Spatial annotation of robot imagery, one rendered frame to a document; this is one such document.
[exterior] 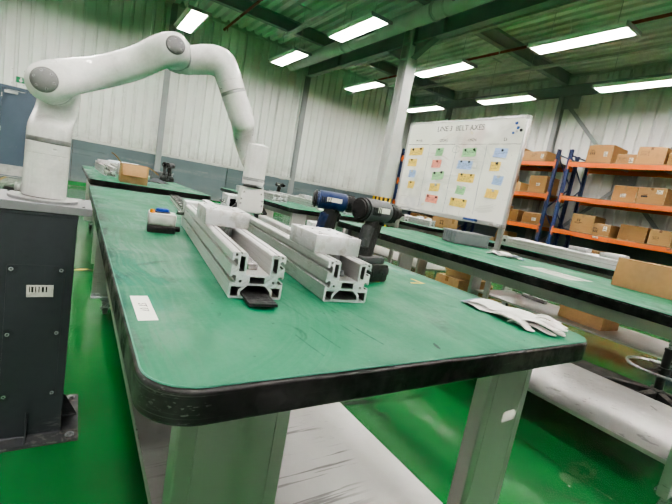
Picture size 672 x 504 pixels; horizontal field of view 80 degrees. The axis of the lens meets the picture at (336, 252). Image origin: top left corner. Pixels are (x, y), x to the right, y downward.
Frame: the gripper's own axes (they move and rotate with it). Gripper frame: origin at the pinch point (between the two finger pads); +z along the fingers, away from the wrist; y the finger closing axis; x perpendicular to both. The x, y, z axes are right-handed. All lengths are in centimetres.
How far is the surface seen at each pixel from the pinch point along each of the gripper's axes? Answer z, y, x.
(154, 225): 1.0, 34.0, 22.0
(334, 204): -14.9, -17.4, 38.7
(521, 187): -121, -867, -594
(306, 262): -2, 5, 75
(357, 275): -3, -2, 86
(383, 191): -42, -472, -639
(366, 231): -10, -14, 67
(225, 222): -7, 20, 54
